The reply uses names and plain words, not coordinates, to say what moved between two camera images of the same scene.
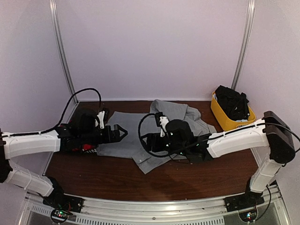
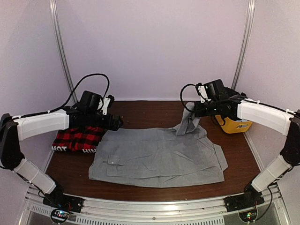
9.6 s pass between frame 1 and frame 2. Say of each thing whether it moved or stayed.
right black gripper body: moved
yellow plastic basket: stayed
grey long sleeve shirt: moved
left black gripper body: moved
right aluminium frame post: stayed
